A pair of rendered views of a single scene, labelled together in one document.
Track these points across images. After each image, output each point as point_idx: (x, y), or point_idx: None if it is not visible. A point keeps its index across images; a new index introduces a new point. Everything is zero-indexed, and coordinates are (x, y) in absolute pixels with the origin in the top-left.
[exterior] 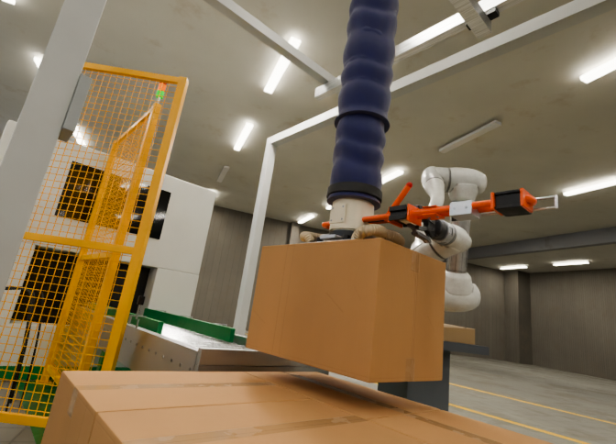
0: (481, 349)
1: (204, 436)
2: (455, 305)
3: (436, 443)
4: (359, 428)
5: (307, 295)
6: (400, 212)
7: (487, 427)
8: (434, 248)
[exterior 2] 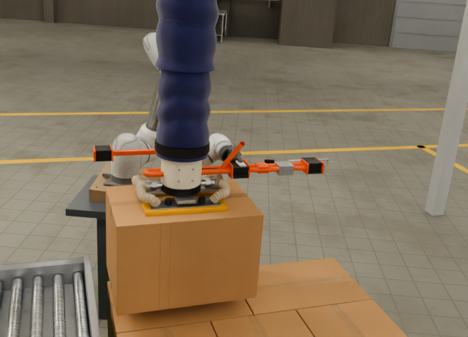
0: None
1: None
2: (156, 158)
3: (291, 306)
4: (272, 325)
5: (195, 261)
6: (242, 171)
7: (263, 271)
8: (212, 159)
